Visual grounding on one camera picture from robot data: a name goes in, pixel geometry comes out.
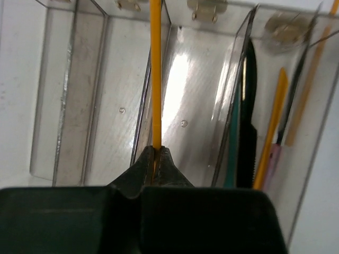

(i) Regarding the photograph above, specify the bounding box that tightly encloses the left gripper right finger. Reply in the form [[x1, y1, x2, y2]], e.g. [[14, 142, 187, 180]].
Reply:
[[140, 147, 289, 254]]

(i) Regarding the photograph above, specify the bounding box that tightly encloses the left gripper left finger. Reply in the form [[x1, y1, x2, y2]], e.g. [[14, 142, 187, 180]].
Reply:
[[1, 146, 154, 253]]

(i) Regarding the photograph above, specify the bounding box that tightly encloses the teal plastic knife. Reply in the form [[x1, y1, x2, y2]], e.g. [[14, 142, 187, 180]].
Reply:
[[224, 88, 240, 188]]

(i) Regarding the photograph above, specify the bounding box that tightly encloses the black knife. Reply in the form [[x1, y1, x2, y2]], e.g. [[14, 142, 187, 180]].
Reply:
[[236, 40, 257, 188]]

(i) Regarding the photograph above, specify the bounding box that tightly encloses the silver knife pink handle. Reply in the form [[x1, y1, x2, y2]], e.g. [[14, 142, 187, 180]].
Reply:
[[262, 13, 318, 191]]

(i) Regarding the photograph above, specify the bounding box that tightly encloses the orange chopstick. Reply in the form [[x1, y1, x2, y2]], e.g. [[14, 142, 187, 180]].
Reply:
[[150, 0, 162, 183]]

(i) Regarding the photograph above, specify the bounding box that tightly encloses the clear tiered utensil organizer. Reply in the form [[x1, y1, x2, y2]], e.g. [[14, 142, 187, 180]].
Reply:
[[30, 1, 338, 240]]

